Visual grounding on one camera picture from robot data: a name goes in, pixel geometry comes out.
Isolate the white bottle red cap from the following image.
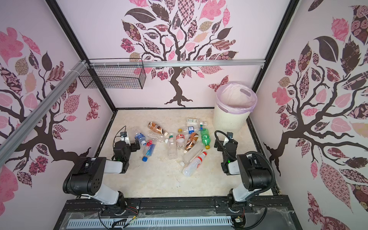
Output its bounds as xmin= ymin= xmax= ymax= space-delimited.
xmin=182 ymin=151 xmax=207 ymax=177

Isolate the brown Nescafe bottle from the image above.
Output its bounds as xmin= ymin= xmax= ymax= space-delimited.
xmin=184 ymin=133 xmax=199 ymax=153

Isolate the aluminium rail left wall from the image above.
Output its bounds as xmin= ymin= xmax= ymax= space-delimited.
xmin=1 ymin=60 xmax=88 ymax=166

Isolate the red label clear bottle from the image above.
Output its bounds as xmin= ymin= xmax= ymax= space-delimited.
xmin=176 ymin=133 xmax=185 ymax=149

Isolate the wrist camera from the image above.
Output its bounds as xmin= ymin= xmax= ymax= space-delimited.
xmin=120 ymin=131 xmax=130 ymax=145
xmin=223 ymin=132 xmax=233 ymax=146

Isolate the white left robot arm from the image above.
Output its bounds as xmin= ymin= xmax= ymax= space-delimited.
xmin=62 ymin=141 xmax=140 ymax=216

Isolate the clear bottle green cap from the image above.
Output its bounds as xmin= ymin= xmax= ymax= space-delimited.
xmin=168 ymin=132 xmax=178 ymax=160

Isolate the purple bin liner bag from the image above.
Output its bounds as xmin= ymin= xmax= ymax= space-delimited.
xmin=216 ymin=81 xmax=257 ymax=115

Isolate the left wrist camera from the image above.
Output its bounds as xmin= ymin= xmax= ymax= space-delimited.
xmin=120 ymin=131 xmax=130 ymax=145

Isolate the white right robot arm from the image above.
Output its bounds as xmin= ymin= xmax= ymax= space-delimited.
xmin=214 ymin=140 xmax=276 ymax=213

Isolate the aluminium rail wall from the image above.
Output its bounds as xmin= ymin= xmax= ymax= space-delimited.
xmin=90 ymin=59 xmax=265 ymax=68
xmin=1 ymin=60 xmax=88 ymax=166

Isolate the black corrugated cable right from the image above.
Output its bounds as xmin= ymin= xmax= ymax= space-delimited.
xmin=214 ymin=130 xmax=276 ymax=230

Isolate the clear crushed bottle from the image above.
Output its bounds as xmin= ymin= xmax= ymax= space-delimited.
xmin=147 ymin=131 xmax=168 ymax=143

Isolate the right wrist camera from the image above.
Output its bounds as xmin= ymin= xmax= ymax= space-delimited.
xmin=223 ymin=132 xmax=233 ymax=146

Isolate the black base frame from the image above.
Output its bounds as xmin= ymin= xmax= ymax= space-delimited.
xmin=55 ymin=195 xmax=301 ymax=230

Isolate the aluminium rail back wall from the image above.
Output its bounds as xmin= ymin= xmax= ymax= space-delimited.
xmin=90 ymin=59 xmax=265 ymax=68

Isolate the clear bottle white cap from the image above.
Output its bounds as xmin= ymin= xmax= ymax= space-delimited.
xmin=179 ymin=143 xmax=205 ymax=167

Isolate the white slotted cable duct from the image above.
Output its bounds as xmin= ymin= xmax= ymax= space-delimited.
xmin=65 ymin=216 xmax=232 ymax=230

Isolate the red blue small bottle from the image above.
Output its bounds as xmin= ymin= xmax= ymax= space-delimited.
xmin=142 ymin=140 xmax=156 ymax=162

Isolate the black wire basket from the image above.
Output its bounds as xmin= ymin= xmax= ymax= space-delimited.
xmin=79 ymin=57 xmax=146 ymax=89

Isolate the brown label bottle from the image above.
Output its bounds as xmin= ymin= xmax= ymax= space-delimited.
xmin=148 ymin=121 xmax=169 ymax=137

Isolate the green plastic bottle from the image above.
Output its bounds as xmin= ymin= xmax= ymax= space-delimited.
xmin=200 ymin=128 xmax=211 ymax=150

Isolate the white waste bin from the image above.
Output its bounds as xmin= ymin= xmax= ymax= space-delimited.
xmin=213 ymin=104 xmax=251 ymax=133

